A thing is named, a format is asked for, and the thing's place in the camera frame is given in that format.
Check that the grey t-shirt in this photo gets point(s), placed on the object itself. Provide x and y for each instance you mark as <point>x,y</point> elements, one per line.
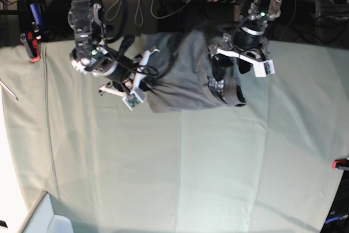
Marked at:
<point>185,80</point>

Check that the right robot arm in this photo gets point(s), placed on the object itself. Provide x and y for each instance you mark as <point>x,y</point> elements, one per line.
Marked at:
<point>96,54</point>

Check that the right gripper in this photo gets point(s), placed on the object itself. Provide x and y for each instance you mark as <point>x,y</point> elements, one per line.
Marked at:
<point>121,72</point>

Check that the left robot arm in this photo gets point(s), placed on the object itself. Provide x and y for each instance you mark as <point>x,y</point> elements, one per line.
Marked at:
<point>257,13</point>

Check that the red black clamp right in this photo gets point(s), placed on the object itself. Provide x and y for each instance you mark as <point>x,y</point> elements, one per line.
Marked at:
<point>341,164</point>

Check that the light green table cloth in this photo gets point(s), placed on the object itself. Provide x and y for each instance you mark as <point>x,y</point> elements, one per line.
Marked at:
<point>263,167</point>

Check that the white bin corner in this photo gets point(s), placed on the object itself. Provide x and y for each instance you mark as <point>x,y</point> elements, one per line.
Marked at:
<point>41,218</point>

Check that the red black clamp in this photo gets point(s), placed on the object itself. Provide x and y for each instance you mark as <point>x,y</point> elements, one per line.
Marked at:
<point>341,164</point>
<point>31,40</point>

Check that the black round bag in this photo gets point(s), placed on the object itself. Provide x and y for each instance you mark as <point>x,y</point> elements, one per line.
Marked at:
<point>57,18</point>

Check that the metal rod at left edge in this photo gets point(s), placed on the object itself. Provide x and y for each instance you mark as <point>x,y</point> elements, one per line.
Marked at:
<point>5,87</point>

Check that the red black clamp left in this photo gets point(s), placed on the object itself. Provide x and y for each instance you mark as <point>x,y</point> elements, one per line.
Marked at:
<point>31,40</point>

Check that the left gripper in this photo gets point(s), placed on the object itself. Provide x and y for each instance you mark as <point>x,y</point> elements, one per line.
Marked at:
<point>242,39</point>

